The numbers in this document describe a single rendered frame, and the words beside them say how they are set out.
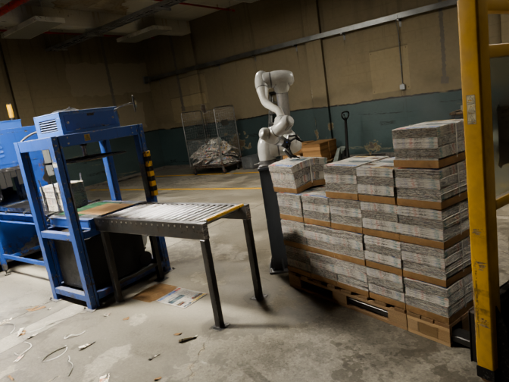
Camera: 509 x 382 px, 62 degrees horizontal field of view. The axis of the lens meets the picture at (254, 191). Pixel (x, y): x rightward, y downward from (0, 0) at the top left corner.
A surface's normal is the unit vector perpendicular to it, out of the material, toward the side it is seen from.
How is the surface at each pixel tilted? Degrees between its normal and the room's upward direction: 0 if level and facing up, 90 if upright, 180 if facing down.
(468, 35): 90
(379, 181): 90
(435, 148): 90
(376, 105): 90
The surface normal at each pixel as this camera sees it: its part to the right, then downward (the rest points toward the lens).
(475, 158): -0.80, 0.23
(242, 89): -0.59, 0.24
